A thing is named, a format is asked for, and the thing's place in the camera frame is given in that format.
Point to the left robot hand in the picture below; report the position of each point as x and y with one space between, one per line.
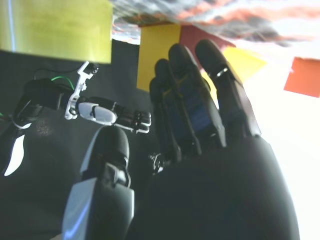
212 187

